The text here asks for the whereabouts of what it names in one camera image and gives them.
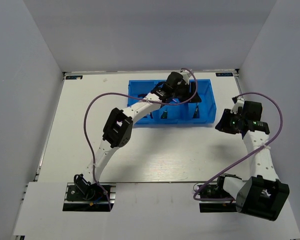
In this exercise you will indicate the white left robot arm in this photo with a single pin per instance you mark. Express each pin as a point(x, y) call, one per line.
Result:
point(117, 130)

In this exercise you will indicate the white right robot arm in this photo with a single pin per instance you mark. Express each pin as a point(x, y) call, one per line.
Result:
point(263, 195)

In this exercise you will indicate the red blue handled screwdriver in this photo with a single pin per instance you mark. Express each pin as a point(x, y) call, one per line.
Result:
point(196, 114)

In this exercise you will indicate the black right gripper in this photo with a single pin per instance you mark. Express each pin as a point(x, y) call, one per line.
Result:
point(223, 125)

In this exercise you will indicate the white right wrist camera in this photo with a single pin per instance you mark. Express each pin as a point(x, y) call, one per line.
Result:
point(238, 104)

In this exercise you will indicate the large brown hex key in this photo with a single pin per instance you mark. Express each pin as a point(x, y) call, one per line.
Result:
point(143, 95)

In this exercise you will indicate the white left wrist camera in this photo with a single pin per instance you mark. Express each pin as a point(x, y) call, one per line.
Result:
point(186, 75)

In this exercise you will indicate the blue three-compartment plastic bin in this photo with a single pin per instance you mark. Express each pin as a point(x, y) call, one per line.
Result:
point(181, 114)

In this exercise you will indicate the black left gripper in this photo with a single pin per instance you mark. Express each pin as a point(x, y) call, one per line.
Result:
point(191, 97)

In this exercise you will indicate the corner label sticker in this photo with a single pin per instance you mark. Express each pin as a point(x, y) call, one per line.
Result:
point(73, 77)
point(224, 74)

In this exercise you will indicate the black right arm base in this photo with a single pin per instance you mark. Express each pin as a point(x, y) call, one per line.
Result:
point(220, 197)

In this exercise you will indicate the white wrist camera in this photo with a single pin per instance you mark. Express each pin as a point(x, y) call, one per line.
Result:
point(186, 75)
point(238, 104)

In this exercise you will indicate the right corner label sticker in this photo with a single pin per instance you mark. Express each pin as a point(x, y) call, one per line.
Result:
point(224, 74)

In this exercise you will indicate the left corner label sticker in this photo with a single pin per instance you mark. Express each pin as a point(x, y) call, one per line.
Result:
point(73, 77)

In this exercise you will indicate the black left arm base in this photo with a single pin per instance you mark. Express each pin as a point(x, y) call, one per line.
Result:
point(83, 196)

